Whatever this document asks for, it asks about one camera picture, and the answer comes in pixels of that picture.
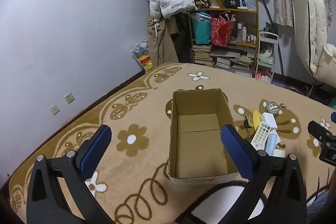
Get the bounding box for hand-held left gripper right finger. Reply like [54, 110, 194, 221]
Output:
[220, 124, 307, 224]

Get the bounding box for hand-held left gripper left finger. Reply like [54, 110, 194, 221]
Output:
[26, 124, 116, 224]

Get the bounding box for white remote control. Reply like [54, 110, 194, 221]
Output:
[250, 122, 272, 149]

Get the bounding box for cardboard box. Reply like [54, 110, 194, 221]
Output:
[168, 88, 240, 186]

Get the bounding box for white pale blue cylinder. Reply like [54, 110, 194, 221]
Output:
[264, 133, 279, 156]

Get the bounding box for yellow oval item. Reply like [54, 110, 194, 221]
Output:
[252, 110, 263, 128]

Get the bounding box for white power adapter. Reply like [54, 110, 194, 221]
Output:
[261, 112, 278, 131]

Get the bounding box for green cartoon print case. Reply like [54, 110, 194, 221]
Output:
[265, 101, 280, 117]

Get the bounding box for keys with beige fob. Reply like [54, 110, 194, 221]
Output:
[243, 116, 254, 138]

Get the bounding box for black metal stand legs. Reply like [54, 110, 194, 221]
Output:
[289, 84, 330, 104]

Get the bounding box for black white fuzzy clothing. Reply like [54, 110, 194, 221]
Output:
[168, 179, 268, 224]

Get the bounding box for white metal cart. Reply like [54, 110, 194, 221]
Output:
[255, 31, 279, 84]

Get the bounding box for pale green packets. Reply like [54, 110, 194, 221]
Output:
[259, 53, 275, 65]

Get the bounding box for pile of magazines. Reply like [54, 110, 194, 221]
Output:
[213, 46, 256, 75]

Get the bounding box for white folded mattress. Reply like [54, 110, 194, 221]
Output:
[290, 0, 336, 88]

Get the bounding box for stack of old books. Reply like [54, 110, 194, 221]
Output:
[192, 45, 214, 65]

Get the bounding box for dark bag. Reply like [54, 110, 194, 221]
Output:
[264, 22, 279, 34]

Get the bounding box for beige hanging trousers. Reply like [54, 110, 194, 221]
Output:
[145, 15, 179, 72]

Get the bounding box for red patterned bag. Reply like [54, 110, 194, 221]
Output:
[211, 11, 236, 46]

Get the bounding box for black hanging garment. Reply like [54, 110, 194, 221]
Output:
[175, 13, 193, 63]

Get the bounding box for teal bag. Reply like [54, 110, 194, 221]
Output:
[191, 12, 213, 45]

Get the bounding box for wooden shelf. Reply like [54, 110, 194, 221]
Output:
[188, 0, 260, 77]

